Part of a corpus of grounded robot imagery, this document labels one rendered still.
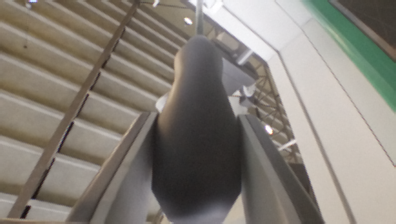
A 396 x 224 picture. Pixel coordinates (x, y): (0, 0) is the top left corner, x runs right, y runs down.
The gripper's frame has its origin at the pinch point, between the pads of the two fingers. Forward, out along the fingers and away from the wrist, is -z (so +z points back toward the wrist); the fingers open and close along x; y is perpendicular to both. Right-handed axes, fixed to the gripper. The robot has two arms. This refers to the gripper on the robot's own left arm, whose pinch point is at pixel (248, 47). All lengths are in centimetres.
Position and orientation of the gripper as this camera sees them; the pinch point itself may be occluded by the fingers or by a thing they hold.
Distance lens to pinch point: 38.0
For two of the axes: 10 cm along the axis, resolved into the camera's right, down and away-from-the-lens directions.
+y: 0.1, -7.5, 6.6
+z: -5.9, 5.2, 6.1
